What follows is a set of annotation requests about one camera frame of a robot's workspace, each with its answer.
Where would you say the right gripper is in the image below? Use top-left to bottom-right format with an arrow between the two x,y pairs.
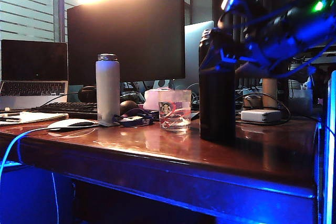
198,28 -> 297,77

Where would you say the black thermos bottle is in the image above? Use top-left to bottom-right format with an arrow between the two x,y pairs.
198,28 -> 236,141

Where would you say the silver thermos bottle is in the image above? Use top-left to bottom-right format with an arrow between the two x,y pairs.
261,76 -> 279,109

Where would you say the glass cup with logo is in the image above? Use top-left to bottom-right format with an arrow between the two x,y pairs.
158,89 -> 192,133

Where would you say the white thermos bottle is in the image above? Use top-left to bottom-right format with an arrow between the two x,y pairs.
95,52 -> 121,124

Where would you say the silver laptop lid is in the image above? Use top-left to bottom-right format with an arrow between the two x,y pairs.
184,20 -> 215,90

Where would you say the small brown round container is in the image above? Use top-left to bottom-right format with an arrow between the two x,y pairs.
243,94 -> 263,109

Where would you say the white power adapter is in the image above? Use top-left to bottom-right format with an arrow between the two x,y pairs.
240,109 -> 282,124

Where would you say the pink tissue pack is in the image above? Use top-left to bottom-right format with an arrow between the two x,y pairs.
143,87 -> 174,112

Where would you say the translucent plastic box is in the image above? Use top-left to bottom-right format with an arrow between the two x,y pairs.
290,89 -> 314,116

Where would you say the large black monitor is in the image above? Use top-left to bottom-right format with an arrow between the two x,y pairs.
67,0 -> 186,86

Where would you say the dark domed object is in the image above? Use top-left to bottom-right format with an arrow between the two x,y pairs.
120,100 -> 139,116

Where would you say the black spherical object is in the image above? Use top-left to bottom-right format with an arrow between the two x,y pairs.
78,86 -> 97,103

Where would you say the black computer keyboard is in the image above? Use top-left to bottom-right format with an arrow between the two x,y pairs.
27,101 -> 99,120

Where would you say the white computer mouse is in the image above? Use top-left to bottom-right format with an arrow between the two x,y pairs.
48,118 -> 99,131

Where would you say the open silver laptop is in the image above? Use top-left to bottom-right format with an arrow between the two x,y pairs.
0,39 -> 69,111

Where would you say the white paper notepad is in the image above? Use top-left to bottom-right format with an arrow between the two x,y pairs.
0,110 -> 69,126

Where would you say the striped frosted window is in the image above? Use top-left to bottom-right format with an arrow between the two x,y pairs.
0,0 -> 79,42

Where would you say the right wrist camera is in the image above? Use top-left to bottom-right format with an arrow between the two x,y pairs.
220,0 -> 246,14

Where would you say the black charger cable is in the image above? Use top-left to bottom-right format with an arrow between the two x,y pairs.
235,92 -> 292,126

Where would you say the blue lanyard with badge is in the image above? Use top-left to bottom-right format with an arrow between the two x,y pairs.
99,108 -> 155,128

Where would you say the vertical frame post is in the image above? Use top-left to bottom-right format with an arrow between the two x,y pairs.
323,69 -> 336,224

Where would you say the thin white cable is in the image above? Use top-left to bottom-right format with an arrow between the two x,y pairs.
51,172 -> 60,224

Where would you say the white mouse cable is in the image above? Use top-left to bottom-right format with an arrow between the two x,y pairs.
0,125 -> 53,183

